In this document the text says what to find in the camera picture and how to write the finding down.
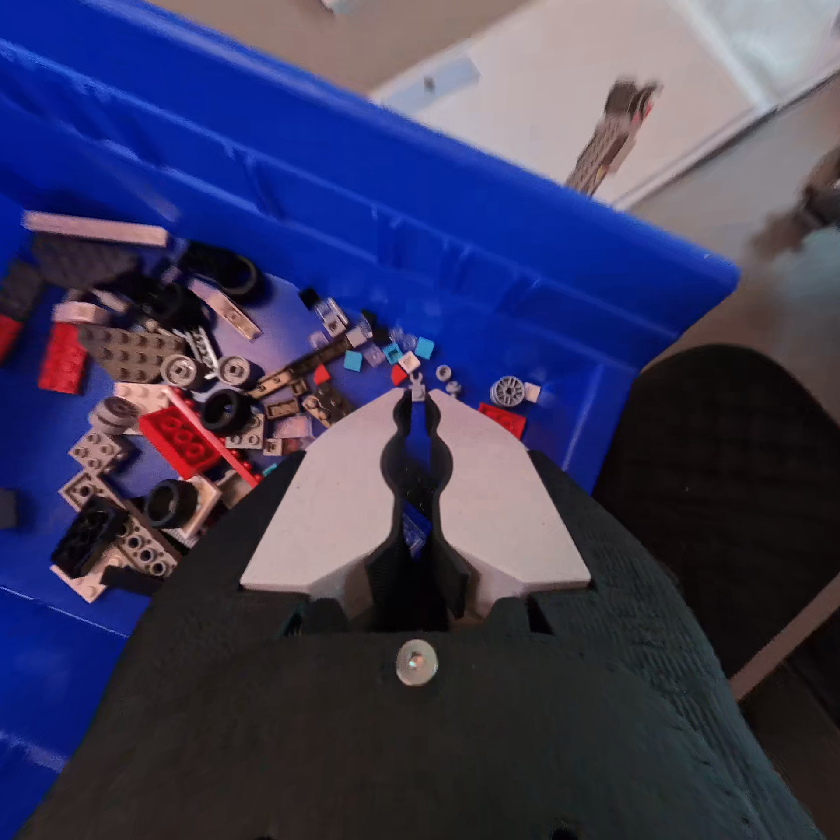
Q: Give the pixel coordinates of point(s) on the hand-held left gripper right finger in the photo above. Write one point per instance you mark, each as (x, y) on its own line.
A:
(505, 512)

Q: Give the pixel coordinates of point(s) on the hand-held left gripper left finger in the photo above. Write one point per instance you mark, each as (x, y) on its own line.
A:
(328, 518)

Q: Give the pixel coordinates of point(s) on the tiny grey lego clip piece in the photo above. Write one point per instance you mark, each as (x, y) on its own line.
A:
(418, 387)

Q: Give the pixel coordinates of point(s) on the pile of lego bricks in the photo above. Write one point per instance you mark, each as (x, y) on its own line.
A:
(177, 433)

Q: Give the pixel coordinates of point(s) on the blue plastic bin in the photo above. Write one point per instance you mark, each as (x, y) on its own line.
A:
(394, 229)

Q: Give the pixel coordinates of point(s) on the black textured pad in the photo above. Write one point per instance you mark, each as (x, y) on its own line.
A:
(709, 492)

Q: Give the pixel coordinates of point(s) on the dark blurred object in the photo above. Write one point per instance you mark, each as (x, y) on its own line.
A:
(797, 216)

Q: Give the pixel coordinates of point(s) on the white sheet with blue label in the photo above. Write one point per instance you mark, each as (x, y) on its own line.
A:
(558, 72)

